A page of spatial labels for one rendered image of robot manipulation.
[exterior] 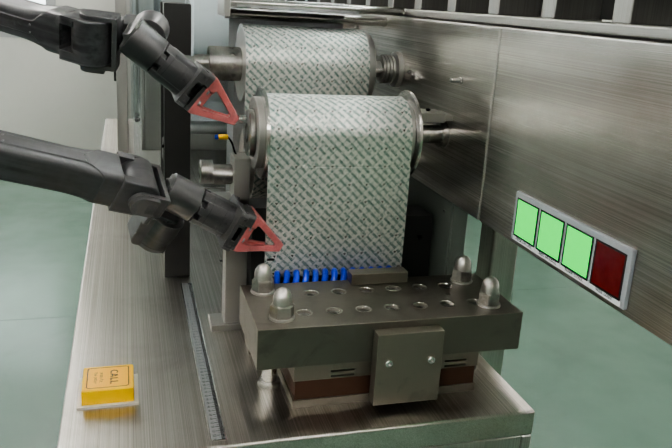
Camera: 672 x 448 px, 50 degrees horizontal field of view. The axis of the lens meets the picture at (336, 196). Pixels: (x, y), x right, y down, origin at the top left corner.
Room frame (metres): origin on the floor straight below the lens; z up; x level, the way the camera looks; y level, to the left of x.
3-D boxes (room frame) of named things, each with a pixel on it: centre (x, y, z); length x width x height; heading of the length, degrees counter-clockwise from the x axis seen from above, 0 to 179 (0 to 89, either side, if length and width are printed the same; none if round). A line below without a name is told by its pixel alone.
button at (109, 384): (0.92, 0.31, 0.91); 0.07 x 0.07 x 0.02; 17
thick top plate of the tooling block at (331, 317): (1.01, -0.07, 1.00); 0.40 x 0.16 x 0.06; 107
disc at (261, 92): (1.14, 0.13, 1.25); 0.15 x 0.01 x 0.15; 17
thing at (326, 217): (1.12, -0.01, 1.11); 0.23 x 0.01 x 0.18; 107
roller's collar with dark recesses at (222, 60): (1.37, 0.23, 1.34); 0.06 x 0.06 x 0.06; 17
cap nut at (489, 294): (1.02, -0.24, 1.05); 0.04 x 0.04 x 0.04
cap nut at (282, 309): (0.92, 0.07, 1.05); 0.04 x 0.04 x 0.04
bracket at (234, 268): (1.16, 0.18, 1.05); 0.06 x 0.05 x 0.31; 107
